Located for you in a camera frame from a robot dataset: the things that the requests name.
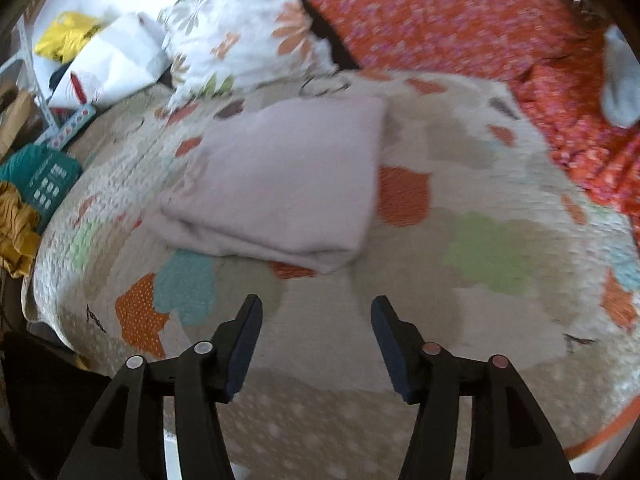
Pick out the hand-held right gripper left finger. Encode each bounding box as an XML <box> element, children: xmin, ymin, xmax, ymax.
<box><xmin>57</xmin><ymin>294</ymin><xmax>264</xmax><ymax>480</ymax></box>

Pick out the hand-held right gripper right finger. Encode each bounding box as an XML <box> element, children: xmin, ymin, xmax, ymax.
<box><xmin>371</xmin><ymin>295</ymin><xmax>576</xmax><ymax>480</ymax></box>

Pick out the white printed towel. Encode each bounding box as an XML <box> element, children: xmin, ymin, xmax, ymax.
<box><xmin>159</xmin><ymin>96</ymin><xmax>389</xmax><ymax>275</ymax></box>

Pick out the patchwork quilt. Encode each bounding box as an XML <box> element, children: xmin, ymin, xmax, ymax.
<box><xmin>22</xmin><ymin>70</ymin><xmax>640</xmax><ymax>480</ymax></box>

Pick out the mustard yellow cloth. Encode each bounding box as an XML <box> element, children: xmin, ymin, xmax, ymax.
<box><xmin>0</xmin><ymin>181</ymin><xmax>43</xmax><ymax>279</ymax></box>

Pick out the teal package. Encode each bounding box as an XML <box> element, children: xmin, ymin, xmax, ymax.
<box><xmin>0</xmin><ymin>144</ymin><xmax>84</xmax><ymax>222</ymax></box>

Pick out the strip with coloured shapes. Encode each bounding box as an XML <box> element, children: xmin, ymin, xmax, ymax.
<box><xmin>37</xmin><ymin>103</ymin><xmax>97</xmax><ymax>152</ymax></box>

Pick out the white paper bag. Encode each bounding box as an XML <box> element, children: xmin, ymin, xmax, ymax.
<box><xmin>47</xmin><ymin>12</ymin><xmax>172</xmax><ymax>109</ymax></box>

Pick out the white floral pillow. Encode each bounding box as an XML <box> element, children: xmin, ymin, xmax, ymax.
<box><xmin>159</xmin><ymin>0</ymin><xmax>340</xmax><ymax>105</ymax></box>

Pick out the perforated metal bar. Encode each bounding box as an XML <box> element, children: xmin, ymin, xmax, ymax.
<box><xmin>20</xmin><ymin>25</ymin><xmax>57</xmax><ymax>131</ymax></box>

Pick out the orange floral blanket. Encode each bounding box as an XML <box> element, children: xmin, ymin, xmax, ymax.
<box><xmin>300</xmin><ymin>0</ymin><xmax>640</xmax><ymax>243</ymax></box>

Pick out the small white cloth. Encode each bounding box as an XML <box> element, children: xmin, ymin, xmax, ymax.
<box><xmin>600</xmin><ymin>25</ymin><xmax>640</xmax><ymax>129</ymax></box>

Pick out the yellow crumpled cloth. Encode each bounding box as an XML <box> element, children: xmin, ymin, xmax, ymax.
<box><xmin>34</xmin><ymin>11</ymin><xmax>102</xmax><ymax>64</ymax></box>

